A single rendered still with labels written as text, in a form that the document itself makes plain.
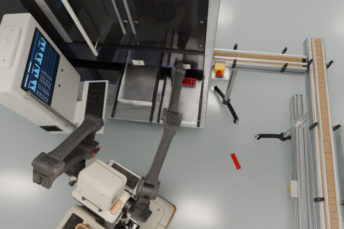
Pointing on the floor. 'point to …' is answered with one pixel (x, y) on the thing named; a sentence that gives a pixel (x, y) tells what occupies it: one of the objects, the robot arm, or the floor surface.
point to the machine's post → (212, 22)
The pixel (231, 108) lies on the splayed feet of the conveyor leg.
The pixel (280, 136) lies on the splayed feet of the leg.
